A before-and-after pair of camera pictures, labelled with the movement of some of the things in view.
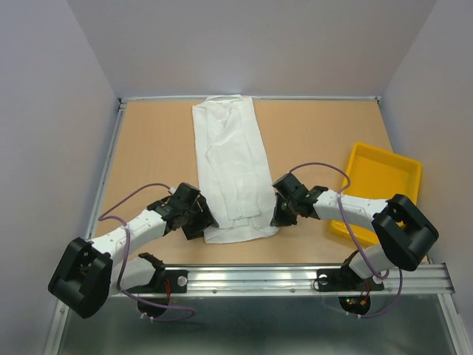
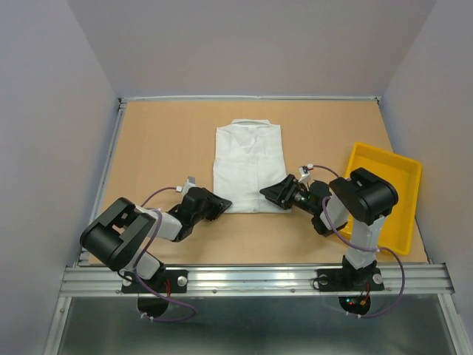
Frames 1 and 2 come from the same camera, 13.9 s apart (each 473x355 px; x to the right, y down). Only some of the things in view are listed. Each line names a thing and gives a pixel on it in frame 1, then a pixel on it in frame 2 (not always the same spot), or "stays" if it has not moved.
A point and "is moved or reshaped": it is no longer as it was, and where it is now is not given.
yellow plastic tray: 378,174 stays
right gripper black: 278,217 → 281,192
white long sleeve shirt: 236,180 is moved or reshaped
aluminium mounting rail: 291,279 stays
